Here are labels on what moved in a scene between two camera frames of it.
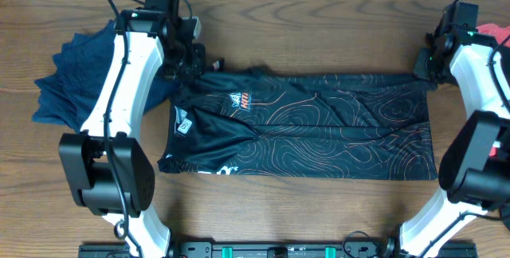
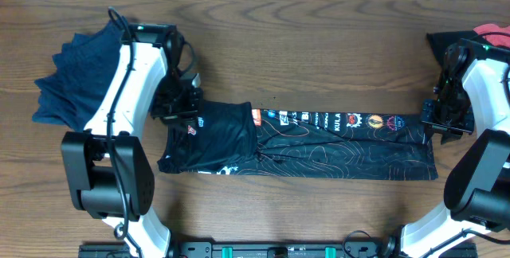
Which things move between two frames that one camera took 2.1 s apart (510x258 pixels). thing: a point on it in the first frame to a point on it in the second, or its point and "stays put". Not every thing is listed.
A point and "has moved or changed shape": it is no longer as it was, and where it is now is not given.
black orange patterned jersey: (335, 127) has moved or changed shape
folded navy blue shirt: (76, 76) stays put
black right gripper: (421, 70) to (453, 132)
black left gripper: (198, 69) to (190, 115)
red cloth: (500, 33) stays put
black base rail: (284, 250) stays put
